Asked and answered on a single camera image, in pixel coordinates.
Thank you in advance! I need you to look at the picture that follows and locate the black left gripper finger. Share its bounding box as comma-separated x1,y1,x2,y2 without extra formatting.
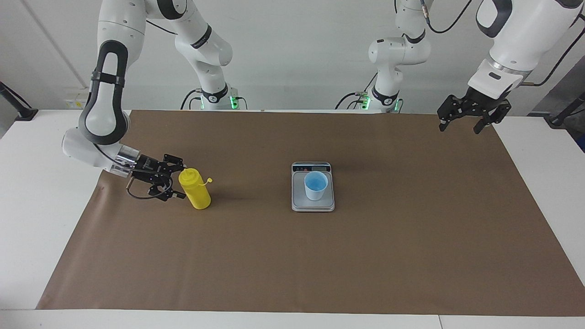
473,101,512,135
437,95,468,133

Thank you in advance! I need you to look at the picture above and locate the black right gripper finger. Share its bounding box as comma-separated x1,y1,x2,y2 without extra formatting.
149,182,187,202
162,154,186,174

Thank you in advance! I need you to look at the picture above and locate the yellow squeeze bottle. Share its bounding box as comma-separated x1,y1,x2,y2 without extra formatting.
178,168,213,210

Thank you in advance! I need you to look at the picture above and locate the light blue plastic cup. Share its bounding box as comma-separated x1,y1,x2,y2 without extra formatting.
304,171,329,201

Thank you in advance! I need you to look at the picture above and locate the silver digital kitchen scale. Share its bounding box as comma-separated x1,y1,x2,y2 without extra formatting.
291,161,335,213

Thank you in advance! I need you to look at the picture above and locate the brown paper table mat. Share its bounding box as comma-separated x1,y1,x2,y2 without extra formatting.
36,110,585,317

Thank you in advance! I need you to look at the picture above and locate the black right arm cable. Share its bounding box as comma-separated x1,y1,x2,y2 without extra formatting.
94,21,176,202

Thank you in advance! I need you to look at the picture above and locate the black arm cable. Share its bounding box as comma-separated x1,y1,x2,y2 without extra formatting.
420,0,585,87
94,21,176,202

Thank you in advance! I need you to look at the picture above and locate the black camera stand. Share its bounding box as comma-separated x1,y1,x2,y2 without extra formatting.
0,81,38,122
544,91,585,127

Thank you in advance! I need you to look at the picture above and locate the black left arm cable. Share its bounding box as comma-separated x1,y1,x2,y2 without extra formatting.
420,0,585,87

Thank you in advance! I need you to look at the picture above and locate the white wall socket box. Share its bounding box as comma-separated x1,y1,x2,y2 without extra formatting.
64,89,90,109

